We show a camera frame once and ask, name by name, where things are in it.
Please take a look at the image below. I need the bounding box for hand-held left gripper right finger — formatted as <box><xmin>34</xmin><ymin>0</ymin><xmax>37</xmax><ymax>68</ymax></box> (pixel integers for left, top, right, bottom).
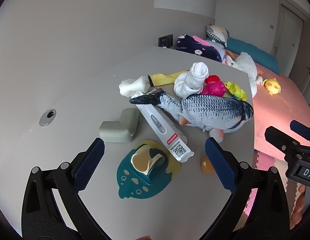
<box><xmin>195</xmin><ymin>137</ymin><xmax>291</xmax><ymax>240</ymax></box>

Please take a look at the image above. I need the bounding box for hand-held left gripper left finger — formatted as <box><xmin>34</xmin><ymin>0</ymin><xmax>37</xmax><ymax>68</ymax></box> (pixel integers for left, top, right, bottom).
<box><xmin>21</xmin><ymin>137</ymin><xmax>113</xmax><ymax>240</ymax></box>

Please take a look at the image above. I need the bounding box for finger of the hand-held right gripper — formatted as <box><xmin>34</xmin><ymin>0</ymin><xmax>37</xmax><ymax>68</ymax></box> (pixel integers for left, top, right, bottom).
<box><xmin>289</xmin><ymin>120</ymin><xmax>310</xmax><ymax>140</ymax></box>
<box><xmin>264</xmin><ymin>126</ymin><xmax>310</xmax><ymax>155</ymax></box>

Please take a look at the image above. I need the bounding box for orange plastic egg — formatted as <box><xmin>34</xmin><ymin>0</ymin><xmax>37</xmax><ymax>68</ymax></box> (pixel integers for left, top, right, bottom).
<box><xmin>201</xmin><ymin>156</ymin><xmax>217</xmax><ymax>174</ymax></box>

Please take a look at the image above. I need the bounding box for pink plastic toy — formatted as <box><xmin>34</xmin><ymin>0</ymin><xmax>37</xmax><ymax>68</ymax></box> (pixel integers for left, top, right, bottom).
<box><xmin>200</xmin><ymin>81</ymin><xmax>227</xmax><ymax>96</ymax></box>

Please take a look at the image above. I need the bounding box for person's right hand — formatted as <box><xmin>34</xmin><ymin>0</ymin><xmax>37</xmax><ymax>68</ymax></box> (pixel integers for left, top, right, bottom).
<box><xmin>289</xmin><ymin>182</ymin><xmax>306</xmax><ymax>230</ymax></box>

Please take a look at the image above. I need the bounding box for pink bed sheet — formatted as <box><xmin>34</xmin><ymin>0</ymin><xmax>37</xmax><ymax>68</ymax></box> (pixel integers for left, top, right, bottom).
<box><xmin>225</xmin><ymin>50</ymin><xmax>310</xmax><ymax>160</ymax></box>

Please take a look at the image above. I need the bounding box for pink foam floor mat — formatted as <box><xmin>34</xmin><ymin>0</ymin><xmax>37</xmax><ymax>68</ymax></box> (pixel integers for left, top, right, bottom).
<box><xmin>242</xmin><ymin>150</ymin><xmax>295</xmax><ymax>220</ymax></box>

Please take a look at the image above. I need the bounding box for grey-green foam corner guard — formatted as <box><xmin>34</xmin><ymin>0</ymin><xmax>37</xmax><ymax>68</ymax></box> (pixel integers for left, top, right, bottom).
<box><xmin>99</xmin><ymin>108</ymin><xmax>140</xmax><ymax>143</ymax></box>

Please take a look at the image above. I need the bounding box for teal fish-shaped holder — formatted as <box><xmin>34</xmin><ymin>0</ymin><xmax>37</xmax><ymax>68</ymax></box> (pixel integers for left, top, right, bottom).
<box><xmin>117</xmin><ymin>139</ymin><xmax>183</xmax><ymax>200</ymax></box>

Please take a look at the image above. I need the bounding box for yellow chick toy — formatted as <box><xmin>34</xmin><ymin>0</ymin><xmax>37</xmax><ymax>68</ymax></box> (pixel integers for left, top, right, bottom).
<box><xmin>262</xmin><ymin>78</ymin><xmax>281</xmax><ymax>96</ymax></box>

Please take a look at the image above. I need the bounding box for grey plush fish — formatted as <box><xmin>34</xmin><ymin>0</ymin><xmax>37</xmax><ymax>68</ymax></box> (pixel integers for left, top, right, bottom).
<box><xmin>129</xmin><ymin>88</ymin><xmax>254</xmax><ymax>143</ymax></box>

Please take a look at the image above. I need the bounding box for green orange seahorse toy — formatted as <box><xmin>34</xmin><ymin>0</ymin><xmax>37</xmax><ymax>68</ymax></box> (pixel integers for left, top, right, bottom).
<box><xmin>224</xmin><ymin>81</ymin><xmax>247</xmax><ymax>102</ymax></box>

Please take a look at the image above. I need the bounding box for white thermometer box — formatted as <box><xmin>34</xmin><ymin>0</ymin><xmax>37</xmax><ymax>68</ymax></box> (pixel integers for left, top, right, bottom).
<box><xmin>131</xmin><ymin>91</ymin><xmax>195</xmax><ymax>162</ymax></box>

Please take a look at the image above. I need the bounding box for white cloth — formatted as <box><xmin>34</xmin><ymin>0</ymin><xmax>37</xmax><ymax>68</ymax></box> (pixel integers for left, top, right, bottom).
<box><xmin>226</xmin><ymin>52</ymin><xmax>264</xmax><ymax>98</ymax></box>

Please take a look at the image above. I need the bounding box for red heart toy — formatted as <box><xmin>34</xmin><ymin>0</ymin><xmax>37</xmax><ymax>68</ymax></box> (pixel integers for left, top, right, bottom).
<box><xmin>204</xmin><ymin>74</ymin><xmax>222</xmax><ymax>84</ymax></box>

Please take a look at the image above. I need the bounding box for white rolled towel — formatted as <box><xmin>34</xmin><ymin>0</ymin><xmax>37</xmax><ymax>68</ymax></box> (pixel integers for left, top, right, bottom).
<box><xmin>173</xmin><ymin>62</ymin><xmax>210</xmax><ymax>98</ymax></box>

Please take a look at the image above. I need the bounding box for teal pillow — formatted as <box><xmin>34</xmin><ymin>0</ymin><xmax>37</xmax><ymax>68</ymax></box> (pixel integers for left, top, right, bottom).
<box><xmin>225</xmin><ymin>37</ymin><xmax>280</xmax><ymax>75</ymax></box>

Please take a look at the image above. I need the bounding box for white door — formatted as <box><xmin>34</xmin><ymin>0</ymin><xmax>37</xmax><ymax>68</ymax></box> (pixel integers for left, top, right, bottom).
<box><xmin>271</xmin><ymin>1</ymin><xmax>310</xmax><ymax>79</ymax></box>

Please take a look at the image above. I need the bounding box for yellow snack packet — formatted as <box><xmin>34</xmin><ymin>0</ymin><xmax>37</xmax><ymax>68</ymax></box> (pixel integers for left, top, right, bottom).
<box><xmin>147</xmin><ymin>70</ymin><xmax>189</xmax><ymax>87</ymax></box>

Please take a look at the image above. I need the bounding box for light blue cloth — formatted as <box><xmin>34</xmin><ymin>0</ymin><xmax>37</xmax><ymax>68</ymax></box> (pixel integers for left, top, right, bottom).
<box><xmin>205</xmin><ymin>39</ymin><xmax>227</xmax><ymax>60</ymax></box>

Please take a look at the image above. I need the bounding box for navy printed blanket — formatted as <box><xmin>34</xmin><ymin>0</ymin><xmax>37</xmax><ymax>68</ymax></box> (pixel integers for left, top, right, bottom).
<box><xmin>175</xmin><ymin>34</ymin><xmax>223</xmax><ymax>63</ymax></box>

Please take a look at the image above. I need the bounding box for checkered pillow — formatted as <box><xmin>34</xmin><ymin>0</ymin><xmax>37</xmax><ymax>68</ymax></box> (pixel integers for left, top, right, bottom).
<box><xmin>206</xmin><ymin>25</ymin><xmax>230</xmax><ymax>48</ymax></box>

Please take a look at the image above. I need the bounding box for pink fleece cloth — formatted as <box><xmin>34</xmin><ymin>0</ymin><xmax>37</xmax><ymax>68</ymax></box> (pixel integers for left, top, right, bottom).
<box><xmin>192</xmin><ymin>35</ymin><xmax>215</xmax><ymax>47</ymax></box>

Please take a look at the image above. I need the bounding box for metal cable grommet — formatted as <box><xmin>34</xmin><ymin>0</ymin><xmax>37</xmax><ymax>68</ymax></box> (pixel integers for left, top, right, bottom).
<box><xmin>39</xmin><ymin>109</ymin><xmax>57</xmax><ymax>127</ymax></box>

